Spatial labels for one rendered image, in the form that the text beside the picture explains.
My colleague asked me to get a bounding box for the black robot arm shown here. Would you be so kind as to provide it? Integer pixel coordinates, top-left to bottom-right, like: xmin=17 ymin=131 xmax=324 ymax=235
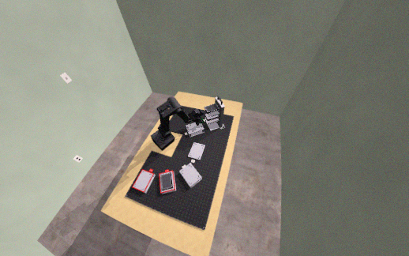
xmin=156 ymin=96 xmax=204 ymax=144

